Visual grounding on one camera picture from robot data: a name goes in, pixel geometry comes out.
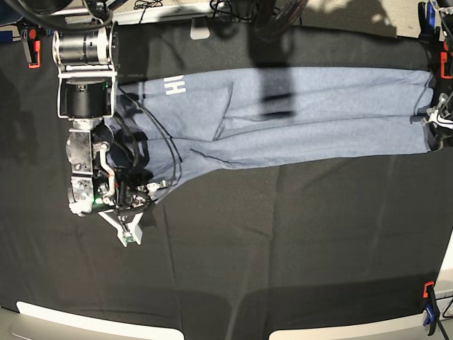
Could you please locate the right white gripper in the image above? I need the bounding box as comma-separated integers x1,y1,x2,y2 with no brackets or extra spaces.
98,180,168,247

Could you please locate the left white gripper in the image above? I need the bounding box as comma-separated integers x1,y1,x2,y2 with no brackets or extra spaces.
422,107,452,152

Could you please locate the blue grey t-shirt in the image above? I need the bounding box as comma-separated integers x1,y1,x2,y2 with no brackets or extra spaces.
116,67,433,188

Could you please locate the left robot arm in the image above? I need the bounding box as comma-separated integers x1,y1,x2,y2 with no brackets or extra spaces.
418,1,452,151

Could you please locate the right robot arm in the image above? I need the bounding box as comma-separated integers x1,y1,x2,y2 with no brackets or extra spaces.
7,1,168,246

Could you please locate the red clamp right edge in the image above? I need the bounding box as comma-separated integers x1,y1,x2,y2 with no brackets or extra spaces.
440,40,452,79

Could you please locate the red clamp edge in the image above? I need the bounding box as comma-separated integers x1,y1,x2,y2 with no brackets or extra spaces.
440,40,452,79
21,28,41,69

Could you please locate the blue clamp top right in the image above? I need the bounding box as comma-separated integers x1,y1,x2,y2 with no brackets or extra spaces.
418,1,440,44

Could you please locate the blue clamp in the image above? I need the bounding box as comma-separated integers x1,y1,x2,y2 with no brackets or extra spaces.
423,281,440,336
418,1,440,44

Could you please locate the black table cloth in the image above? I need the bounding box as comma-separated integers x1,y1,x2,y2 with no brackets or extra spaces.
1,21,452,339

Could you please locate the blue clamp bottom right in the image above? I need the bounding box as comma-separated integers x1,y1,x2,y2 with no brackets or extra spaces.
423,281,440,336

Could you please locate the red clamp left edge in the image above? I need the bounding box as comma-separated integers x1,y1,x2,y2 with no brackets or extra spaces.
21,28,41,69

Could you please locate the red black cable bundle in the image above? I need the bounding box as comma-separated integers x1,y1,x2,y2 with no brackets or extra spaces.
254,0,309,36

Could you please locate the white bracket top centre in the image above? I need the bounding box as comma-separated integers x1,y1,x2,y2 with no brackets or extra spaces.
190,16,211,40

